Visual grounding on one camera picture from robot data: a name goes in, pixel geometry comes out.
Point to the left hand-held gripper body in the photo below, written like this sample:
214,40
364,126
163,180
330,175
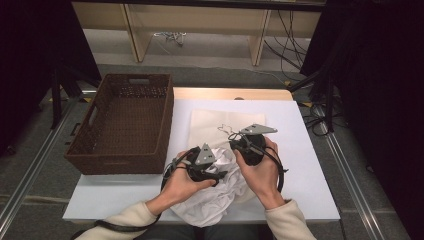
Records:
204,156

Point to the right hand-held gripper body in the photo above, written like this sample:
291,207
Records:
251,148

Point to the cream mesh laundry bag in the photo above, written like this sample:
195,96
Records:
206,123

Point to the white shirt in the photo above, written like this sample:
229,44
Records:
206,206

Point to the brown woven basket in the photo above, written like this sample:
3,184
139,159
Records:
130,126

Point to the person's right hand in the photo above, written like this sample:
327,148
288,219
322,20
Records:
263,176

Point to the person's left hand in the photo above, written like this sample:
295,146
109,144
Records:
181,190

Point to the person's dark trousers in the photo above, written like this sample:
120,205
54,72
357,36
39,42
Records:
160,235

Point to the black metal stand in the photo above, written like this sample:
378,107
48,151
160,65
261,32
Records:
56,100
330,100

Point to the wooden shelf unit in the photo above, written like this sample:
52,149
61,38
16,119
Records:
200,20

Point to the black curtain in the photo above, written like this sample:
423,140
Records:
26,50
383,83

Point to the metal floor rail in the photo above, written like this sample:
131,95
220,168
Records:
40,160
350,180

